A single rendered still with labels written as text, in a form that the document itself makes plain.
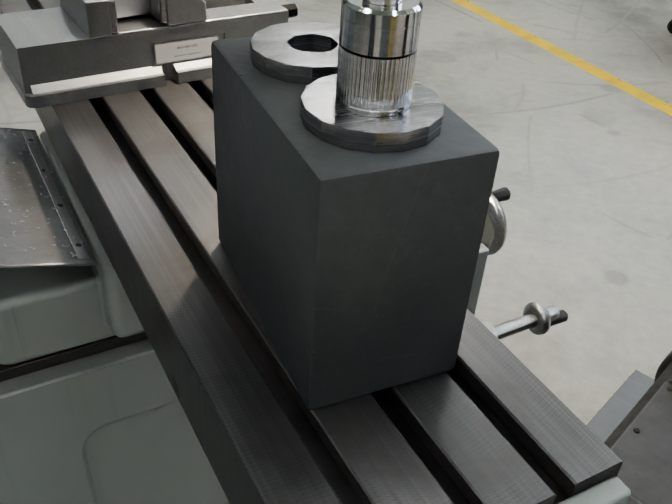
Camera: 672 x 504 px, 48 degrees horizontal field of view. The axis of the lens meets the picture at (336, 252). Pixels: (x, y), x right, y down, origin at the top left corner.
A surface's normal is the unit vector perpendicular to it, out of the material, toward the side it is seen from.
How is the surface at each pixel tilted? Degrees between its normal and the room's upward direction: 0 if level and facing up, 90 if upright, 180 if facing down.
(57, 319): 90
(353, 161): 0
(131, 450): 90
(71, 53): 90
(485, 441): 0
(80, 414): 90
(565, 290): 0
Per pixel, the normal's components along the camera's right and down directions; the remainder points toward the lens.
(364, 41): -0.37, 0.53
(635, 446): 0.06, -0.81
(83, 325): 0.48, 0.54
